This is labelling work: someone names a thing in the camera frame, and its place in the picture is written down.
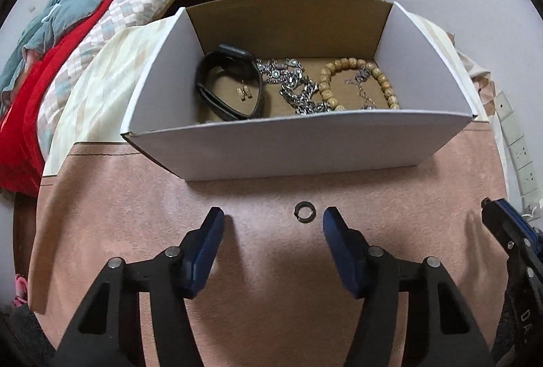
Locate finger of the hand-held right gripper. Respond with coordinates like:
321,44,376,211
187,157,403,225
481,197,534,268
495,199,543,256

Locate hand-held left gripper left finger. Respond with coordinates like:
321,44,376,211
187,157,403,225
51,206,225,367

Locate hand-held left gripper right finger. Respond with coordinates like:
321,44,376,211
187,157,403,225
322,206,498,367

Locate small black ring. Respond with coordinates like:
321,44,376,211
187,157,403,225
294,201,314,222

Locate white cardboard box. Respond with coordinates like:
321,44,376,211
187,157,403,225
120,2,480,182

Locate black smart band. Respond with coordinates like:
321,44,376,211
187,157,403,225
195,44,265,122

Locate thin silver pendant necklace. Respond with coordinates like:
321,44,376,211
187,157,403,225
344,68,379,111

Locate silver chain bracelet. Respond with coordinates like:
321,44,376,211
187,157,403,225
278,77,337,116

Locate wooden bead bracelet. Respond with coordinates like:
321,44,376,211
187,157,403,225
318,57,401,112

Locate silver crystal flower bracelet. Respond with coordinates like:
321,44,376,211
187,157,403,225
256,58,307,87

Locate white power strip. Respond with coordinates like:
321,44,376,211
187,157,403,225
494,91,543,207

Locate pink and striped tablecloth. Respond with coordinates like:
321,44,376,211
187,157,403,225
30,17,517,367

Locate brown checked cloth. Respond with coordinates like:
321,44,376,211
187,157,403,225
445,32,502,122

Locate pink slippers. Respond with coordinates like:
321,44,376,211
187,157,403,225
12,273,31,309

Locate bed with red blanket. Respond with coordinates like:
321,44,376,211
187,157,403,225
0,0,191,198

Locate checked quilt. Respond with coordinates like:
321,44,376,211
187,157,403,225
36,0,228,139

